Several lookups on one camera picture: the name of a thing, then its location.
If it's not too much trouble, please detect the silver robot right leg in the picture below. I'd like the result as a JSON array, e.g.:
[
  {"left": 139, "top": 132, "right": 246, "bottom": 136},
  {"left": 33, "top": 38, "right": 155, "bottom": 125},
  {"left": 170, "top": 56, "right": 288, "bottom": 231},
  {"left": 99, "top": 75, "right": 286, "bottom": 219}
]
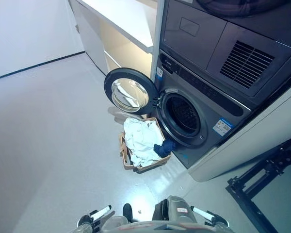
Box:
[{"left": 152, "top": 195, "right": 197, "bottom": 223}]

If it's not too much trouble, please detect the silver robot left leg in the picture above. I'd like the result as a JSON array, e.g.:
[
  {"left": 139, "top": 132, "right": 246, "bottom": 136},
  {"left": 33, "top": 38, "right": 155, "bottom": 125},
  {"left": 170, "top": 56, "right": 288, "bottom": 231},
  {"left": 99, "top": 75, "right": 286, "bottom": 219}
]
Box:
[{"left": 100, "top": 215, "right": 129, "bottom": 233}]

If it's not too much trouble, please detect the silver robot leg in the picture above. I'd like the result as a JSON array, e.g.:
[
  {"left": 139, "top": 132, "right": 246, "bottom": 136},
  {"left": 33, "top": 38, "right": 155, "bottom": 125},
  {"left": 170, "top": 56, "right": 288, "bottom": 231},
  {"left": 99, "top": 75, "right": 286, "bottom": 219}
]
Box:
[
  {"left": 100, "top": 215, "right": 129, "bottom": 233},
  {"left": 152, "top": 195, "right": 197, "bottom": 223}
]

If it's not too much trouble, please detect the white shelf cabinet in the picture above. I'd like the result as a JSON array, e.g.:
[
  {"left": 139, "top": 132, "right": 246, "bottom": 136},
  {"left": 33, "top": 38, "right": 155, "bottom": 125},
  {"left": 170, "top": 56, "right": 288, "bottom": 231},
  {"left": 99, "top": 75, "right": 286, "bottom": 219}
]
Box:
[{"left": 68, "top": 0, "right": 165, "bottom": 81}]

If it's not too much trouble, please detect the black robot left foot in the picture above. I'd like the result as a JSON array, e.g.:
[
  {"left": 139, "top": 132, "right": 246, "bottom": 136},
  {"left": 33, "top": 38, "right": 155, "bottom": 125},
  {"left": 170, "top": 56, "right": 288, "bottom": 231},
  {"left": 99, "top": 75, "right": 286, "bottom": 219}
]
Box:
[{"left": 122, "top": 203, "right": 134, "bottom": 223}]

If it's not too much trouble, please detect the white cabinet side panel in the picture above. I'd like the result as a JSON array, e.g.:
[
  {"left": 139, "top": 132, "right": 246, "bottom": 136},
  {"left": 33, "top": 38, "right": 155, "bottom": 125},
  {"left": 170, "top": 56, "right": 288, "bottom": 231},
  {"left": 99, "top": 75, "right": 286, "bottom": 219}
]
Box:
[{"left": 188, "top": 80, "right": 291, "bottom": 183}]

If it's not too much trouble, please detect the grey front-load washing machine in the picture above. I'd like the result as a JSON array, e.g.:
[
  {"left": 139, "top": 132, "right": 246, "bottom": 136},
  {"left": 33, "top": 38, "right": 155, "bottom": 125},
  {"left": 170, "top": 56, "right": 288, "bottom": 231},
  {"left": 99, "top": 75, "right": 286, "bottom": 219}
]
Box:
[{"left": 152, "top": 49, "right": 252, "bottom": 169}]

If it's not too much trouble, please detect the white cloth garment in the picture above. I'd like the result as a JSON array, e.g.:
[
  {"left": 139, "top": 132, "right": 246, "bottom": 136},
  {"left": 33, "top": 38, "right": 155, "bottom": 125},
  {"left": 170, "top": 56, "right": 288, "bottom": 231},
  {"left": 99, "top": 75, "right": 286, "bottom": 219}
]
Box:
[{"left": 123, "top": 117, "right": 166, "bottom": 167}]

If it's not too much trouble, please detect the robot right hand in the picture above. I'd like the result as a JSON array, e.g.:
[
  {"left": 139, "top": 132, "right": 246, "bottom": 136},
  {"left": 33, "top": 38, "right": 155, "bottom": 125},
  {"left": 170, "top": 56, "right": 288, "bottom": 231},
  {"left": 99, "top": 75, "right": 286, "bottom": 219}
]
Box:
[{"left": 190, "top": 205, "right": 231, "bottom": 229}]

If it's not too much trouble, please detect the round washing machine door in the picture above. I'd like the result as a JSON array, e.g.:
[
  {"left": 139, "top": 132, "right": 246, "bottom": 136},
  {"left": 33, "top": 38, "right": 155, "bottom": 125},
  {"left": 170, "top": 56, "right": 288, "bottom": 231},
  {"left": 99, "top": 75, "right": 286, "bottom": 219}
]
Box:
[{"left": 103, "top": 67, "right": 160, "bottom": 114}]

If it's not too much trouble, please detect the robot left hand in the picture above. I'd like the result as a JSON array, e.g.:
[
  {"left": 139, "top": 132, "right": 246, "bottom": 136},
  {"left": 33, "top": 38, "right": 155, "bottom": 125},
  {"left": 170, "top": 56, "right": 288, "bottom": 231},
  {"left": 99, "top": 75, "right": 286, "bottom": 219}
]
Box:
[{"left": 77, "top": 205, "right": 115, "bottom": 231}]

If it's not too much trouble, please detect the dark blue garment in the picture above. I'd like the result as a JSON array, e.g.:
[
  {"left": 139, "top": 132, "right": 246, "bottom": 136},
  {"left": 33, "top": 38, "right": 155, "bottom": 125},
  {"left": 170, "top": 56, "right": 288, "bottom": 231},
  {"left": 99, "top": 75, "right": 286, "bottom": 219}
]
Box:
[{"left": 153, "top": 139, "right": 177, "bottom": 158}]

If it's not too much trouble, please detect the grey stacked dryer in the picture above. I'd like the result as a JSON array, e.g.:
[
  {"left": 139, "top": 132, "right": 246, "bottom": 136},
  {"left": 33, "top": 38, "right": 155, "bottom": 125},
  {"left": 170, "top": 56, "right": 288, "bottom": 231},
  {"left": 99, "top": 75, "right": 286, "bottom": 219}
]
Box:
[{"left": 159, "top": 0, "right": 291, "bottom": 99}]

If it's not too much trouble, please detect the black metal frame stand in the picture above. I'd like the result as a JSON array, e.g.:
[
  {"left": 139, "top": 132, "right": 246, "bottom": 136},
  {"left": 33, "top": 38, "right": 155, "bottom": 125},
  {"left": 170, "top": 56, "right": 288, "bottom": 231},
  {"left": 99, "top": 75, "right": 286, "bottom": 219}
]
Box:
[{"left": 226, "top": 134, "right": 291, "bottom": 233}]

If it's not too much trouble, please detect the wicker laundry basket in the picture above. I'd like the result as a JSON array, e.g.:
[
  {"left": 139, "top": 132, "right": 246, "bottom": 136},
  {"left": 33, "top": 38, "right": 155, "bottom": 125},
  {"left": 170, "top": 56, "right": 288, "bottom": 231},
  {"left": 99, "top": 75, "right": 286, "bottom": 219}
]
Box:
[{"left": 119, "top": 117, "right": 172, "bottom": 173}]

